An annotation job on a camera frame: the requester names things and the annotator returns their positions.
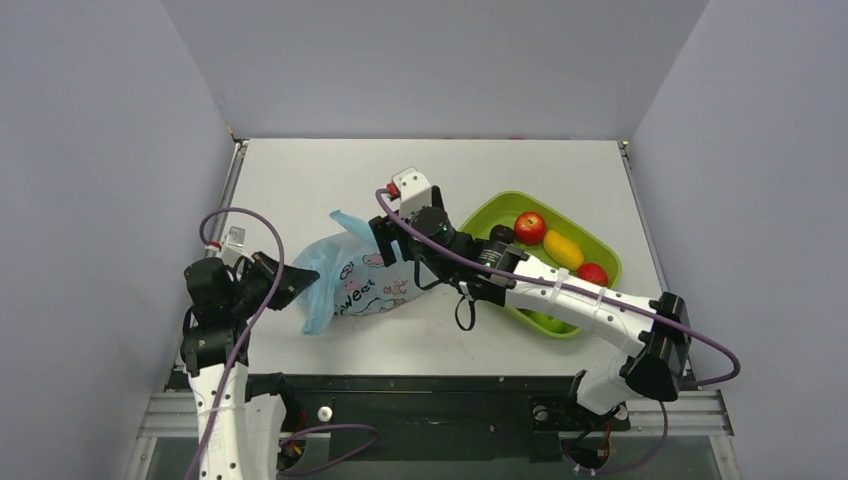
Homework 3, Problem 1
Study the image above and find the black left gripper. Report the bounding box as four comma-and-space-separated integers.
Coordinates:
228, 251, 319, 319

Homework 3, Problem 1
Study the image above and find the blue printed plastic bag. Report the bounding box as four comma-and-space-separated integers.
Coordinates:
292, 210, 435, 336

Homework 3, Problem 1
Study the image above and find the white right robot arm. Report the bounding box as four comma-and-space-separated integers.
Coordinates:
369, 186, 692, 427

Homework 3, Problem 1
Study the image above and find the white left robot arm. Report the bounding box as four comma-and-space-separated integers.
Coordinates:
180, 252, 320, 479

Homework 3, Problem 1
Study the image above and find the dark purple fake plum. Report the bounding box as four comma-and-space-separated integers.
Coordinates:
489, 224, 517, 244

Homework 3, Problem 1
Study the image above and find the yellow fake mango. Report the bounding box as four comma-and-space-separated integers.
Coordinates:
543, 229, 585, 271

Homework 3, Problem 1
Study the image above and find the small red fake apple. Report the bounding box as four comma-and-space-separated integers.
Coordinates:
577, 262, 610, 287

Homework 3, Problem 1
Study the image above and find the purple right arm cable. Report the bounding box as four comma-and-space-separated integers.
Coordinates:
374, 188, 742, 390

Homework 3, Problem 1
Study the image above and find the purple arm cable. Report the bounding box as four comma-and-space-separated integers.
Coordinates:
374, 188, 742, 390
182, 207, 287, 480

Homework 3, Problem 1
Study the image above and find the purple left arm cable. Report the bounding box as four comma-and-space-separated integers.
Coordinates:
182, 207, 287, 480

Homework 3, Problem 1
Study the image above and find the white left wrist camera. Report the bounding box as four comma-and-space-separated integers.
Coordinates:
206, 226, 251, 267

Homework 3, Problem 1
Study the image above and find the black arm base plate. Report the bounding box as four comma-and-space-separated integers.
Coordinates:
235, 373, 635, 463

